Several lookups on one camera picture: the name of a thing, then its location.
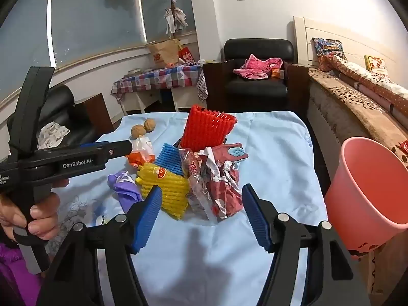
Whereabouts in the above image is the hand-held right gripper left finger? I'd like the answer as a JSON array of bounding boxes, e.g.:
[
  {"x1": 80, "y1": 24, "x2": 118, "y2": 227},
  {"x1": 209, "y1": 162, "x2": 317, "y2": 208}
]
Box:
[{"x1": 36, "y1": 185, "x2": 163, "y2": 306}]

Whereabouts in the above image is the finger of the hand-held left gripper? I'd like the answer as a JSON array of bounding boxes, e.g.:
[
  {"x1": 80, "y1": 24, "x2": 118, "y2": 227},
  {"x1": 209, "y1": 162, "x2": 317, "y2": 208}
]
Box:
[{"x1": 80, "y1": 140, "x2": 133, "y2": 167}]

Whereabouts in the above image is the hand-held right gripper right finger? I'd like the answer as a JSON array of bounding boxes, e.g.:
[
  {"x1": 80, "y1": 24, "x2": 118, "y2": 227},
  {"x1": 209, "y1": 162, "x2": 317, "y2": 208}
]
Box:
[{"x1": 241, "y1": 184, "x2": 372, "y2": 306}]

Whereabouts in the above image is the orange white snack wrapper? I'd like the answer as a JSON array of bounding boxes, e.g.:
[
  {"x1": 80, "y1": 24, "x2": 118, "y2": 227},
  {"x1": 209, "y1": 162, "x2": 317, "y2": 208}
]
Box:
[{"x1": 126, "y1": 136, "x2": 157, "y2": 168}]

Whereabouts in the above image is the yellow foam fruit net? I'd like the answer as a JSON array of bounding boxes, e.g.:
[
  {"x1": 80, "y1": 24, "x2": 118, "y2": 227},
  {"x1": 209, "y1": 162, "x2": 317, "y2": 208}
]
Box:
[{"x1": 135, "y1": 162, "x2": 192, "y2": 220}]

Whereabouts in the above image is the purple plastic bag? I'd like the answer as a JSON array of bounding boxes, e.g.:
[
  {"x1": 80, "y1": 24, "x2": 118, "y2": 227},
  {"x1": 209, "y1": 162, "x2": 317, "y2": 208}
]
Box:
[{"x1": 107, "y1": 170, "x2": 143, "y2": 209}]

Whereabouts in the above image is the red wrapper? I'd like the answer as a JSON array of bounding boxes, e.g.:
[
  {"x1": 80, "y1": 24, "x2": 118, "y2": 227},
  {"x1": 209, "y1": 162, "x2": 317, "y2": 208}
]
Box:
[{"x1": 204, "y1": 142, "x2": 249, "y2": 222}]

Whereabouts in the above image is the blue foam fruit net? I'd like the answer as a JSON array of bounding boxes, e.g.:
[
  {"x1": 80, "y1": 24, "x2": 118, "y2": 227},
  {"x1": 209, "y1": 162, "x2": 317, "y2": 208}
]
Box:
[{"x1": 155, "y1": 143, "x2": 188, "y2": 176}]

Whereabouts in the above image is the clear plastic wrapper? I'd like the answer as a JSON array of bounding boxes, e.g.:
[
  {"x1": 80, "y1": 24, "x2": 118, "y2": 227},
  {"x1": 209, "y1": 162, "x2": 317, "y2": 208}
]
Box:
[{"x1": 179, "y1": 148, "x2": 212, "y2": 220}]

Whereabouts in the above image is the red foam fruit net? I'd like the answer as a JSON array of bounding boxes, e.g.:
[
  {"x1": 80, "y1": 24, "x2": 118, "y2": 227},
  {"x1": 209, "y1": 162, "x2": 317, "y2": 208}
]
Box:
[{"x1": 180, "y1": 105, "x2": 237, "y2": 152}]

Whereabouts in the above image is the pink plastic bucket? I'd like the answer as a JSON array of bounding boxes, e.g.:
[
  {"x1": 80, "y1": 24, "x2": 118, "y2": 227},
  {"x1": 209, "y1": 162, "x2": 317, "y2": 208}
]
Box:
[{"x1": 324, "y1": 136, "x2": 408, "y2": 260}]

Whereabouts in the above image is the person's left forearm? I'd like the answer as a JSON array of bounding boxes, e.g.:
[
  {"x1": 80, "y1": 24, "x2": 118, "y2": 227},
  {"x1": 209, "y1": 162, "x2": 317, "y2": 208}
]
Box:
[{"x1": 0, "y1": 240, "x2": 43, "y2": 306}]

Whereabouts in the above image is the person's left hand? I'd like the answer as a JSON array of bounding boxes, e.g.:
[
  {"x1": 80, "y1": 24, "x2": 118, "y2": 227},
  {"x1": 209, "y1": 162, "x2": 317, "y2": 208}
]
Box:
[{"x1": 0, "y1": 178, "x2": 69, "y2": 243}]

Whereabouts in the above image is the white patterned cloth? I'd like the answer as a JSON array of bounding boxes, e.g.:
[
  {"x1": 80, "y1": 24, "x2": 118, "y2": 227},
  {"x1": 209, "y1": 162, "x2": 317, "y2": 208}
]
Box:
[{"x1": 37, "y1": 122, "x2": 70, "y2": 150}]

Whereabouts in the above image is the light blue cloth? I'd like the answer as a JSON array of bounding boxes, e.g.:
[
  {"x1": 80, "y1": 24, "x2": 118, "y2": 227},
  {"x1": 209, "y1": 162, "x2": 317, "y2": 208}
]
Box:
[{"x1": 51, "y1": 111, "x2": 329, "y2": 306}]

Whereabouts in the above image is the black armchair with white cloth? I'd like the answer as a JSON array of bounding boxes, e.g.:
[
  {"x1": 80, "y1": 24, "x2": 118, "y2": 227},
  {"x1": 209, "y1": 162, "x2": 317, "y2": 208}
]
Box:
[{"x1": 7, "y1": 84, "x2": 113, "y2": 154}]

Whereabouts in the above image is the side table with checked cloth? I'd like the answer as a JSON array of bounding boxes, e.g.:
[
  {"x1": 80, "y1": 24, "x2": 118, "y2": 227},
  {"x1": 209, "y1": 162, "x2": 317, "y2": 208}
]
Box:
[{"x1": 111, "y1": 64, "x2": 205, "y2": 103}]

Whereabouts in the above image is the white printed hanging cloth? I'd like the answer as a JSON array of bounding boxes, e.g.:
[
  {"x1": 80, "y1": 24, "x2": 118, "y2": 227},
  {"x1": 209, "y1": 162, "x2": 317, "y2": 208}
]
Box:
[{"x1": 197, "y1": 68, "x2": 208, "y2": 101}]

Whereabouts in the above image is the red gift bag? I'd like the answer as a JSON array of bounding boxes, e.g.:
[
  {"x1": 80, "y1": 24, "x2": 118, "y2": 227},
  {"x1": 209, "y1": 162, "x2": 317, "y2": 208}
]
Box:
[{"x1": 178, "y1": 47, "x2": 196, "y2": 63}]

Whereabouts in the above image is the dark coat rack pole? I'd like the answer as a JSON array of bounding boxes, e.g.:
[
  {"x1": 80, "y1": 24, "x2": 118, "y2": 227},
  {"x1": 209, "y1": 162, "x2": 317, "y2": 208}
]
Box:
[{"x1": 170, "y1": 0, "x2": 178, "y2": 41}]

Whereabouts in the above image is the black leather armchair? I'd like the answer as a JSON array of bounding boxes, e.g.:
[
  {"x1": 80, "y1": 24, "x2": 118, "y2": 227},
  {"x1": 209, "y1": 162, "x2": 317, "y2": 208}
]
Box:
[{"x1": 204, "y1": 38, "x2": 309, "y2": 112}]

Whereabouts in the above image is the yellow printed box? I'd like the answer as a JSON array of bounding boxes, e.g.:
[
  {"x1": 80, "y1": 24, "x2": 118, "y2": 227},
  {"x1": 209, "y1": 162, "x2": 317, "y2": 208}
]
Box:
[{"x1": 349, "y1": 240, "x2": 408, "y2": 295}]

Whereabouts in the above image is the large curved window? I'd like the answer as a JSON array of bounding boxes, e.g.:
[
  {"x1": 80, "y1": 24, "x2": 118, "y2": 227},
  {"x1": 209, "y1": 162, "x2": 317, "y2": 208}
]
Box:
[{"x1": 0, "y1": 0, "x2": 196, "y2": 101}]

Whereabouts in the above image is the white hanging cloth bundle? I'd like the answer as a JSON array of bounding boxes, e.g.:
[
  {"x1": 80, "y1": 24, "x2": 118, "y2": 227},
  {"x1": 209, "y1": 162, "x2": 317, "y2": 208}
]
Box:
[{"x1": 164, "y1": 6, "x2": 188, "y2": 34}]

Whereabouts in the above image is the brown floral blanket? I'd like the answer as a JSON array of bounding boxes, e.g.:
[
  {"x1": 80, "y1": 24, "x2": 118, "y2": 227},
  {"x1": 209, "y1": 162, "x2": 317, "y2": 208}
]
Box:
[{"x1": 309, "y1": 68, "x2": 408, "y2": 173}]

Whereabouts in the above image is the pink garment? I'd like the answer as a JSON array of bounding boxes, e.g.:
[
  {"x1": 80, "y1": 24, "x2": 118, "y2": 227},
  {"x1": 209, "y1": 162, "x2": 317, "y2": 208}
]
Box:
[{"x1": 233, "y1": 54, "x2": 284, "y2": 80}]

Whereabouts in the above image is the orange dotted quilt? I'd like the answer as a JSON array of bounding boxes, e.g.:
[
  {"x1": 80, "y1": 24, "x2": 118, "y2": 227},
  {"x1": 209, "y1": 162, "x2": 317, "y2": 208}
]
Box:
[{"x1": 319, "y1": 54, "x2": 408, "y2": 118}]

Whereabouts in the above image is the colourful printed pillow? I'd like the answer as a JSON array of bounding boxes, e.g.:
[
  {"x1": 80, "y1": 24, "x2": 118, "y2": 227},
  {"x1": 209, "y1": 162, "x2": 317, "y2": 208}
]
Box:
[{"x1": 312, "y1": 37, "x2": 346, "y2": 71}]

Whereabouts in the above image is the white wooden bed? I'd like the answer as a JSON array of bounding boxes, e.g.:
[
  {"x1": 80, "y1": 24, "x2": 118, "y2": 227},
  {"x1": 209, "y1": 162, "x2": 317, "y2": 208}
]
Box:
[{"x1": 292, "y1": 16, "x2": 408, "y2": 295}]

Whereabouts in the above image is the yellow floral pillow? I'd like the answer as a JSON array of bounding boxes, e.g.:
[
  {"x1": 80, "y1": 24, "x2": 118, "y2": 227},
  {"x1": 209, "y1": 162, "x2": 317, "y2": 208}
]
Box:
[{"x1": 364, "y1": 54, "x2": 388, "y2": 72}]

